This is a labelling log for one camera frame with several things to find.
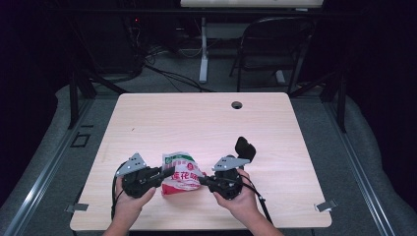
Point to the black metal stand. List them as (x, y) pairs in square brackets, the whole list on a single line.
[(342, 105), (73, 98)]

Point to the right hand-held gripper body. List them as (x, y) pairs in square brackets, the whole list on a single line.
[(229, 183)]

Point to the grey metal floor rail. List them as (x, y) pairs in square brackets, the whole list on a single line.
[(36, 187), (360, 183)]

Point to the black folding chair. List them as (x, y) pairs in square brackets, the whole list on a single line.
[(273, 36)]

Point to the pink and clear plastic bag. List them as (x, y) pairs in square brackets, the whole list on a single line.
[(182, 178)]

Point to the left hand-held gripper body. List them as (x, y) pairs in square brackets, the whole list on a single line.
[(141, 180)]

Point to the white desk with metal leg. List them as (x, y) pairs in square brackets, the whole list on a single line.
[(203, 49)]

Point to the person's right hand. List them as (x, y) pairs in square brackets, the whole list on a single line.
[(241, 206)]

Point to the person's left hand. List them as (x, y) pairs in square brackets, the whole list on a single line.
[(129, 206)]

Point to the dark computer tower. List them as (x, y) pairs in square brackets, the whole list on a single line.
[(114, 42)]

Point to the grey tape strip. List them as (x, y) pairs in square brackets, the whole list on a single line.
[(77, 207), (326, 205)]

